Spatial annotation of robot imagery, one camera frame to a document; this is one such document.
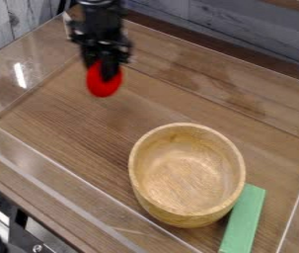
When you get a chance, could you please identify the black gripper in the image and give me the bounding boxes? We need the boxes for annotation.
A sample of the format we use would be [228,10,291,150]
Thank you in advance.
[65,13,133,82]

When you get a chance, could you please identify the red plush strawberry toy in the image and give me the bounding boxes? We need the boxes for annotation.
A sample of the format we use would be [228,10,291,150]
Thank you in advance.
[85,60,122,98]

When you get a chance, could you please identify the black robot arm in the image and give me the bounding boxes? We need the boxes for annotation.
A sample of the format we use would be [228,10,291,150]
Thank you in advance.
[62,0,132,82]

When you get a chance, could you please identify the wooden bowl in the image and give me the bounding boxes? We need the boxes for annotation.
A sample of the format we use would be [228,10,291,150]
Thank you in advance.
[128,123,247,228]

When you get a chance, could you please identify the green rectangular block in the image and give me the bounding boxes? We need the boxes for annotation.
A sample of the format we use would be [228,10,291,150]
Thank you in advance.
[217,184,265,253]

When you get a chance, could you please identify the clear acrylic enclosure walls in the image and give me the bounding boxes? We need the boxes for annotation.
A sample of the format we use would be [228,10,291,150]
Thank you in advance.
[0,13,299,253]

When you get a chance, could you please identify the black table leg bracket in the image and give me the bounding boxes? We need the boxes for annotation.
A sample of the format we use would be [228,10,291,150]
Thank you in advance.
[8,208,54,253]

